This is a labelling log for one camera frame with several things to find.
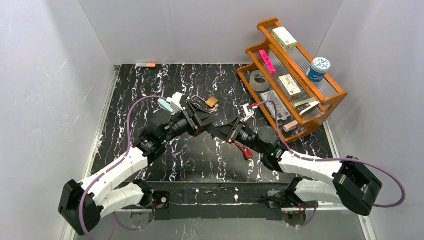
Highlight silver brass-lock keys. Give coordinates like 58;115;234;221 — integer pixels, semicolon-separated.
208;104;219;113

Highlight brass padlock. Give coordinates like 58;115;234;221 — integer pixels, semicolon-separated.
192;95;219;108

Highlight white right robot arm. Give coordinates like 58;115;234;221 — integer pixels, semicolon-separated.
207;117;383;216

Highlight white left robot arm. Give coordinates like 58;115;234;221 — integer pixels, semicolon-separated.
58;101;220;236

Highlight teal white eraser block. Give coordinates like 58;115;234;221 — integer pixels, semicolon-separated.
157;98;175;115

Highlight packaged blister card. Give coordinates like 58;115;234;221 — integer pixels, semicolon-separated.
259;90;292;121

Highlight small pink white eraser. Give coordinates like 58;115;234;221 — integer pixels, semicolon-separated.
283;120;299;133

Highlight clear tape roll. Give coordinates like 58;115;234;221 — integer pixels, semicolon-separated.
249;70;270;92

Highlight orange wooden shelf rack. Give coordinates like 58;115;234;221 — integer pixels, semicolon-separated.
237;18;348;143

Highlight white red staple box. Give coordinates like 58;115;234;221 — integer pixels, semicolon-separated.
278;74;302;100

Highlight orange grey marker pen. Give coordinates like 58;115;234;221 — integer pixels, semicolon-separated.
135;63;156;68

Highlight pink highlighter marker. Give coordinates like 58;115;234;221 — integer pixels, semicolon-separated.
259;49;277;74

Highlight blue white round jar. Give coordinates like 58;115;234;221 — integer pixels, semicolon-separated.
306;57;331;82

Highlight white box top shelf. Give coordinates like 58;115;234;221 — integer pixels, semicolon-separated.
271;27;298;52

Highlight red cable padlock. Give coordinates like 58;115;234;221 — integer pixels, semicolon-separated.
234;141;253;161

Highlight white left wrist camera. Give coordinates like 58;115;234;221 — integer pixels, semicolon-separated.
166;92;183;113

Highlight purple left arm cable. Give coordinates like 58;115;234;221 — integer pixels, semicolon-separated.
78;96;170;240

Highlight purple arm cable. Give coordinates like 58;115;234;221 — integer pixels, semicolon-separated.
253;99;407;229
78;96;170;240

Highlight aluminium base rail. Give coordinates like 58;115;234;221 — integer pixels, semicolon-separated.
61;187;379;240

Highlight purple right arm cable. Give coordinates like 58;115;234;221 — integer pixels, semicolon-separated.
253;99;407;229

